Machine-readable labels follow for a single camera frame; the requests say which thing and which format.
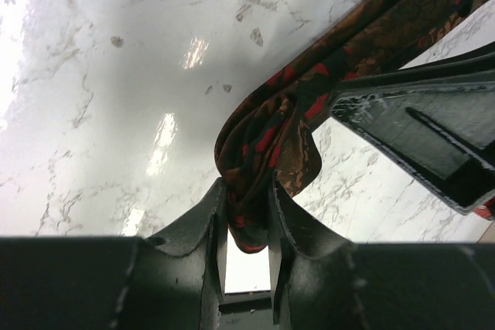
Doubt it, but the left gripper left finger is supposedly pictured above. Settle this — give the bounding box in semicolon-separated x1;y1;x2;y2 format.
146;178;227;329

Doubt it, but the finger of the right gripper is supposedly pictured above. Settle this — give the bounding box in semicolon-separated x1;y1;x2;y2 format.
329;43;494;216

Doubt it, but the brown red patterned tie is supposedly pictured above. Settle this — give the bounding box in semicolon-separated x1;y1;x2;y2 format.
214;0;489;253

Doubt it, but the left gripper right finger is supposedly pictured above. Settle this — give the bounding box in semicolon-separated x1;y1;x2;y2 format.
268;179;358;329

